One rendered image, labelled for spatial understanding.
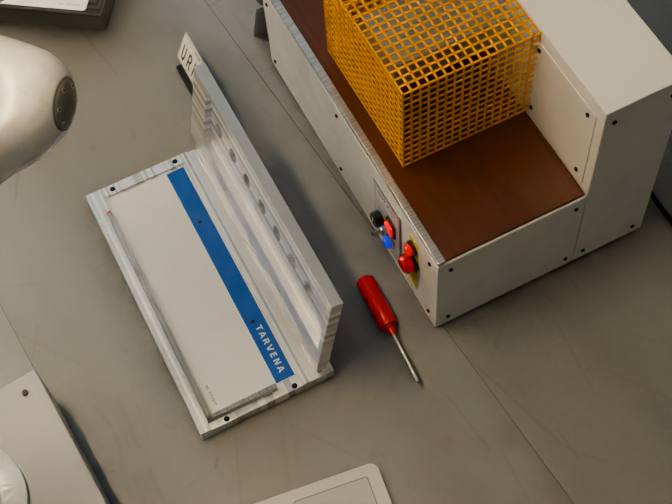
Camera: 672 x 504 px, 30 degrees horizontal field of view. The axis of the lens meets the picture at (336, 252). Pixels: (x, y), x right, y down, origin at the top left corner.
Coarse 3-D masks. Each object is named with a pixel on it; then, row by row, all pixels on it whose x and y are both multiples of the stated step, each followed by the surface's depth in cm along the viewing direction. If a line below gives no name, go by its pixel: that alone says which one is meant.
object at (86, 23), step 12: (96, 0) 206; (108, 0) 211; (0, 12) 212; (12, 12) 211; (24, 12) 211; (36, 12) 210; (48, 12) 210; (60, 12) 209; (72, 12) 209; (84, 12) 208; (96, 12) 208; (108, 12) 212; (48, 24) 213; (60, 24) 212; (72, 24) 212; (84, 24) 211; (96, 24) 210
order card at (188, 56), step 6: (186, 36) 202; (186, 42) 203; (180, 48) 205; (186, 48) 203; (192, 48) 201; (180, 54) 205; (186, 54) 203; (192, 54) 202; (198, 54) 200; (180, 60) 206; (186, 60) 204; (192, 60) 202; (198, 60) 200; (186, 66) 204; (192, 66) 202; (186, 72) 205; (192, 72) 203; (192, 78) 203
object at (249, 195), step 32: (192, 96) 186; (192, 128) 191; (224, 128) 180; (224, 160) 185; (256, 160) 172; (224, 192) 187; (256, 192) 176; (256, 224) 181; (288, 224) 167; (256, 256) 182; (288, 256) 173; (288, 288) 176; (320, 288) 162; (288, 320) 178; (320, 320) 169; (320, 352) 170
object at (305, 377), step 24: (168, 168) 195; (192, 168) 194; (96, 192) 193; (120, 192) 193; (96, 216) 191; (216, 216) 190; (240, 240) 188; (120, 264) 187; (240, 264) 186; (264, 288) 184; (144, 312) 183; (264, 312) 182; (288, 336) 180; (168, 360) 179; (288, 384) 176; (312, 384) 177; (192, 408) 175; (240, 408) 175; (264, 408) 176; (216, 432) 175
